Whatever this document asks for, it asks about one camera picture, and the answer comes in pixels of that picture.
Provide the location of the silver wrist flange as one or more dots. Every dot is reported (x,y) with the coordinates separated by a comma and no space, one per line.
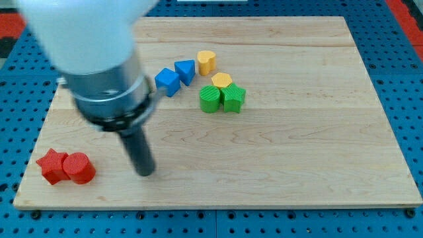
(117,99)

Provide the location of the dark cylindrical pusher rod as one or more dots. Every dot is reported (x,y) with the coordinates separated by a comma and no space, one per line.
(138,150)

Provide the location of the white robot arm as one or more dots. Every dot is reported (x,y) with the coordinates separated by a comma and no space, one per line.
(92,46)

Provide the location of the yellow hexagon block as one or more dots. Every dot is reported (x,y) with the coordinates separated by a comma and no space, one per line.
(221,80)

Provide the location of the blue cube block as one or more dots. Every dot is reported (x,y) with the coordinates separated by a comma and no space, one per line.
(168,79)

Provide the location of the red cylinder block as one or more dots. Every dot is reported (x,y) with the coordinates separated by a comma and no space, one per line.
(79,168)

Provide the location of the blue triangle block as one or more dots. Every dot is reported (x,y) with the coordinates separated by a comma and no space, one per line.
(186,70)

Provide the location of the green cylinder block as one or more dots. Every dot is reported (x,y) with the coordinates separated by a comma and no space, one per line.
(209,98)

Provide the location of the red star block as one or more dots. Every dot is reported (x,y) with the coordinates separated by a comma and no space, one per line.
(52,166)

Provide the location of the yellow heart block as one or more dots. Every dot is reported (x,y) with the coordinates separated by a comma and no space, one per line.
(206,62)

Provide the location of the green star block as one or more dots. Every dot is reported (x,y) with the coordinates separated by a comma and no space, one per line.
(233,98)

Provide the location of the wooden board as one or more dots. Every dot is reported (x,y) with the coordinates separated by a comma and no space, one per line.
(312,133)

